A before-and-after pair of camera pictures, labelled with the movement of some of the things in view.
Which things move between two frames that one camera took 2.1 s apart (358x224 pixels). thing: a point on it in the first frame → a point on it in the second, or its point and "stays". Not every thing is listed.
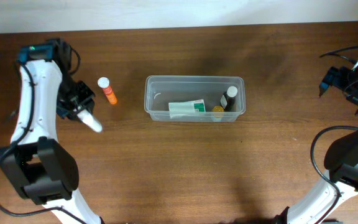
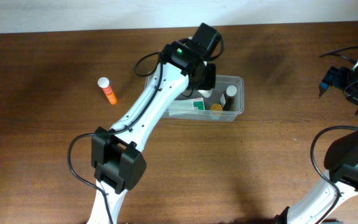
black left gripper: x=81 y=101 → x=209 y=76
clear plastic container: x=194 y=98 stays
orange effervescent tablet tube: x=104 y=83 stays
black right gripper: x=334 y=78 stays
